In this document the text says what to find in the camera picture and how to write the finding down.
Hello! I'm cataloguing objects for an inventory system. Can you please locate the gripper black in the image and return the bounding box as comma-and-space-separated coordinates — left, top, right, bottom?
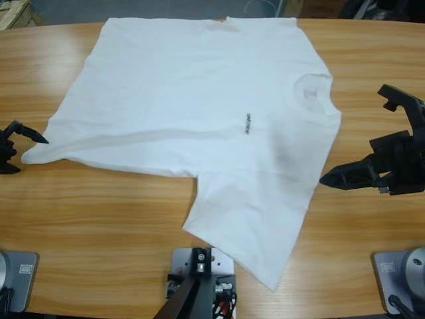
0, 120, 50, 175
319, 129, 425, 197

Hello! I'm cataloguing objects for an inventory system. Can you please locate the white t-shirt with small print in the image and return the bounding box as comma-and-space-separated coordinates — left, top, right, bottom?
21, 15, 343, 293

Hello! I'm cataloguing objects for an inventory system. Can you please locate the wooden pallet stack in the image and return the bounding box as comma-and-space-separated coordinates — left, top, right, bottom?
0, 0, 43, 31

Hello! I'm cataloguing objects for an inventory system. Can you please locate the black background equipment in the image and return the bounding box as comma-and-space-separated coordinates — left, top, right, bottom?
341, 0, 425, 23

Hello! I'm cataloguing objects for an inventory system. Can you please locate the black clamp with silver connector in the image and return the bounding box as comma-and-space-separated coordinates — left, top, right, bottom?
165, 272, 183, 298
214, 274, 237, 296

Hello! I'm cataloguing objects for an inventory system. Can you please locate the brown cardboard box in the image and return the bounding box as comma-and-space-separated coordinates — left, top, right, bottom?
284, 0, 345, 19

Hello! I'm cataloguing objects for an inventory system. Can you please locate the white grey mounting plate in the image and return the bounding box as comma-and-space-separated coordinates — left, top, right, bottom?
171, 246, 237, 319

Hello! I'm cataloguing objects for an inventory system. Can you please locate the wrist black camera bracket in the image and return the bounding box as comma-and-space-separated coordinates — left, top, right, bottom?
378, 83, 425, 134

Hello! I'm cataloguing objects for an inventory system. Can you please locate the arm grey base plate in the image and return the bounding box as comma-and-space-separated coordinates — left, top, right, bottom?
0, 251, 40, 314
371, 246, 425, 315

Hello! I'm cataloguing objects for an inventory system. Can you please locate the base black cable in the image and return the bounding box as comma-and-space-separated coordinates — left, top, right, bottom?
387, 294, 418, 319
0, 287, 15, 314

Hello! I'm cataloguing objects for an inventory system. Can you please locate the orange cable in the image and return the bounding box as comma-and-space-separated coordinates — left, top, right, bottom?
212, 297, 238, 319

